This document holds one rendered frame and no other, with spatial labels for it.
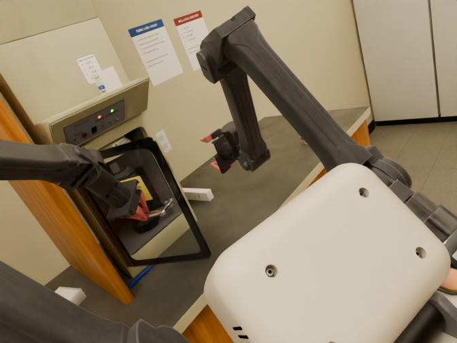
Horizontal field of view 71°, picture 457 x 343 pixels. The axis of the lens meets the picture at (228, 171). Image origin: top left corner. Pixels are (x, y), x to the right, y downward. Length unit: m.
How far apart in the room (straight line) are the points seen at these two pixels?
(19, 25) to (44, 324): 0.82
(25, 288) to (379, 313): 0.32
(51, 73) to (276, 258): 0.87
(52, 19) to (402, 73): 3.15
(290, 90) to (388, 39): 3.07
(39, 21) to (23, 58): 0.11
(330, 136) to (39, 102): 0.76
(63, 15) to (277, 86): 0.71
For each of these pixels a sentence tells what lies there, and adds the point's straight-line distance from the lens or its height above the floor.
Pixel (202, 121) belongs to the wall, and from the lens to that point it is 1.83.
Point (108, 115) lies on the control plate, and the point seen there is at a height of 1.45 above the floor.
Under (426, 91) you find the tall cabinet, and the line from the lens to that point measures 3.66.
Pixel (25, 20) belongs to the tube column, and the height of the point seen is 1.75.
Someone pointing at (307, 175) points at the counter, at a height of 0.94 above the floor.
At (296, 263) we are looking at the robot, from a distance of 0.28.
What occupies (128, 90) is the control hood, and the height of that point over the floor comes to 1.50.
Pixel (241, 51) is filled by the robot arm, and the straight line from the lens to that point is 0.56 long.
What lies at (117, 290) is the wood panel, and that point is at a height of 1.01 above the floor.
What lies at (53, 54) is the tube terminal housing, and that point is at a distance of 1.04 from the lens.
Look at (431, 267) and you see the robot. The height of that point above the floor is 1.31.
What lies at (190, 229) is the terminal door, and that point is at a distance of 0.91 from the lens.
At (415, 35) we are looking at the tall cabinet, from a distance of 3.53.
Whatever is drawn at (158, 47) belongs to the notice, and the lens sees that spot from 1.74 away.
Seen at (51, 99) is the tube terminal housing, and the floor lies 1.55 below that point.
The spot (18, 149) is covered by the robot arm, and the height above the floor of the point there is 1.50.
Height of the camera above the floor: 1.56
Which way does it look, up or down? 23 degrees down
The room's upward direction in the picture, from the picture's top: 22 degrees counter-clockwise
